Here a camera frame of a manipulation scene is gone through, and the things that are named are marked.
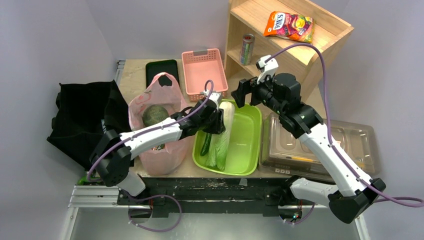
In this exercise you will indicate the pink perforated plastic basket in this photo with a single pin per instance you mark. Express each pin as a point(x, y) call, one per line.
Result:
point(201, 66)

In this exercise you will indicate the black cloth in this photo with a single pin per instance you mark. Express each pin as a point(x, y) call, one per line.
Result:
point(85, 113)

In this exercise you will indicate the black rectangular tray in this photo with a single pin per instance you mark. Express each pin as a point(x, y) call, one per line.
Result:
point(153, 68)

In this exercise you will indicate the green plastic tray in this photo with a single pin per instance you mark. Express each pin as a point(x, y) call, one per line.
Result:
point(244, 144)

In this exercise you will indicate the silver drink can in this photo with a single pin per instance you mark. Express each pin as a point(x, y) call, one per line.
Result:
point(246, 50)

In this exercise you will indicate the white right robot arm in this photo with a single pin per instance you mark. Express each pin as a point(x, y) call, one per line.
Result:
point(353, 190)

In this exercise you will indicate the pink plastic grocery bag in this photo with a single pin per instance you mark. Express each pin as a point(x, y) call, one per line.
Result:
point(165, 156)

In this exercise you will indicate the orange snack packet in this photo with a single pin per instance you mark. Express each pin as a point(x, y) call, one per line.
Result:
point(290, 26)

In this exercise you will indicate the green netted melon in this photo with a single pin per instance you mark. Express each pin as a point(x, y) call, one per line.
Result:
point(154, 114)

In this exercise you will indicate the clear plastic toolbox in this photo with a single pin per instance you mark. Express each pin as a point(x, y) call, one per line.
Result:
point(281, 153)

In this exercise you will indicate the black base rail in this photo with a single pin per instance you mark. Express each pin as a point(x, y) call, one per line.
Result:
point(267, 196)

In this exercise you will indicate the napa cabbage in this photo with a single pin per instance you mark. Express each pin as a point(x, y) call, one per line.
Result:
point(219, 146)

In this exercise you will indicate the green cucumber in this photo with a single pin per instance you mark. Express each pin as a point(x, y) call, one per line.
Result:
point(206, 144)

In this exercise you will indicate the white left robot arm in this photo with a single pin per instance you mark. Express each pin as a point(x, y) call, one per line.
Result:
point(111, 158)

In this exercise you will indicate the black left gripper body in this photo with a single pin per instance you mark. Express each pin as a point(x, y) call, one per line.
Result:
point(213, 125)

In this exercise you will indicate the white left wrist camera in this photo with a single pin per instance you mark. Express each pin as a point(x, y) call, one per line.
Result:
point(213, 98)

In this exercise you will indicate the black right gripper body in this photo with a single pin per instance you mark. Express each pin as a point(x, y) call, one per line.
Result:
point(252, 93)

